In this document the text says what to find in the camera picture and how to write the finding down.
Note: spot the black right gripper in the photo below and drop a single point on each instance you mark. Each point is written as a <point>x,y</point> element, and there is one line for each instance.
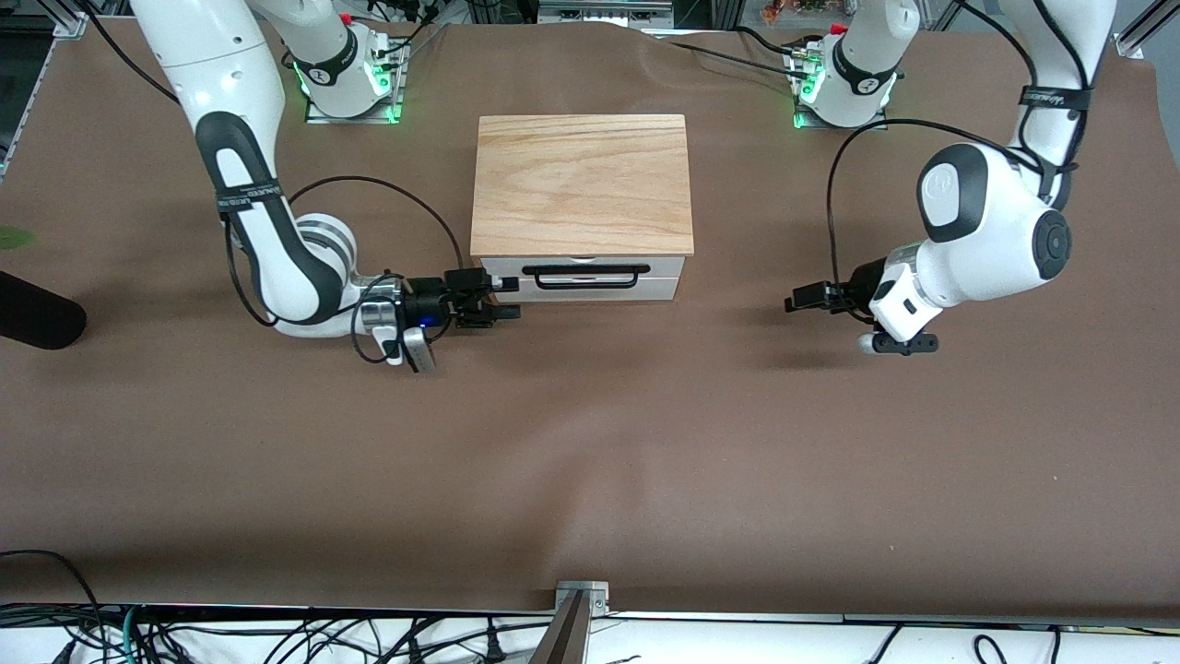
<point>428,302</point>

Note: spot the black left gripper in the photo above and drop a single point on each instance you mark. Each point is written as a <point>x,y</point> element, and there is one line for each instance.
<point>859,285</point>

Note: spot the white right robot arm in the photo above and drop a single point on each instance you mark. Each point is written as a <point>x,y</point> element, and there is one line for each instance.
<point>230,74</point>

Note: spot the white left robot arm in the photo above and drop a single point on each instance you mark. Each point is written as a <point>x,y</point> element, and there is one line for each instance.
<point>977,212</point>

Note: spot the wooden drawer cabinet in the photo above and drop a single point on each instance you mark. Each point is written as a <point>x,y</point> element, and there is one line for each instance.
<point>581,184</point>

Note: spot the brown table mat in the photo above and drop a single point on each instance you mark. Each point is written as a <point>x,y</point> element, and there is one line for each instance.
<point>590,461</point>

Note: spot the aluminium profile bar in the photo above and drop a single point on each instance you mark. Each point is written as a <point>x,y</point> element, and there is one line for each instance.
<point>1143,32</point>
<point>69,18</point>

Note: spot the black cylinder object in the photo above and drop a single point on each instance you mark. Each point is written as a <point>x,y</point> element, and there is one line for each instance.
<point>37,314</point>

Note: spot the grey metal frame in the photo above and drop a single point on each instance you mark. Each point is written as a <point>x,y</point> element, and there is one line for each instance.
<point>604,11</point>

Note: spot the metal clamp bracket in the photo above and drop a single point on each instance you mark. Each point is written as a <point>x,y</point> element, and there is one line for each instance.
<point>597,595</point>

